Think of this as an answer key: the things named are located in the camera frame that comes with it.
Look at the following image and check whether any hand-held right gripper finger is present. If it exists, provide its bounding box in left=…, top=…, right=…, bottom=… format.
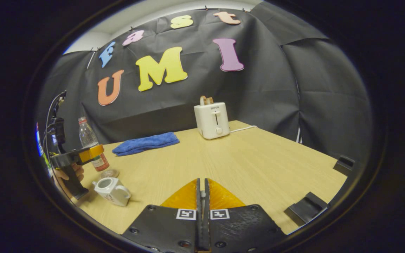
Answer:
left=204, top=178, right=287, bottom=253
left=122, top=178, right=203, bottom=253

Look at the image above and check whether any clear plastic water bottle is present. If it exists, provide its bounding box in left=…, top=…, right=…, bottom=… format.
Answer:
left=78, top=116, right=111, bottom=172

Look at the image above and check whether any white ceramic teacup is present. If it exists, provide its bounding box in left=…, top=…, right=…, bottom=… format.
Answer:
left=92, top=177, right=132, bottom=207

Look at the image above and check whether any blue towel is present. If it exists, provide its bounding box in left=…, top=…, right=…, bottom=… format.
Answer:
left=112, top=132, right=180, bottom=157

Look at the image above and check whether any white toaster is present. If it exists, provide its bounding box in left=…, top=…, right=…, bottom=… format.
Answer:
left=193, top=102, right=231, bottom=140

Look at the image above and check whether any black backdrop cloth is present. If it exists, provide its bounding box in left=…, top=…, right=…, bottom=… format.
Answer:
left=36, top=2, right=374, bottom=164

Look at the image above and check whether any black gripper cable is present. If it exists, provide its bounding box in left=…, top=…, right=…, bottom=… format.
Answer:
left=43, top=90, right=68, bottom=150

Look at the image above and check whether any white toaster cable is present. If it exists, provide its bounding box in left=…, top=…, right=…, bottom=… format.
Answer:
left=229, top=125, right=258, bottom=134

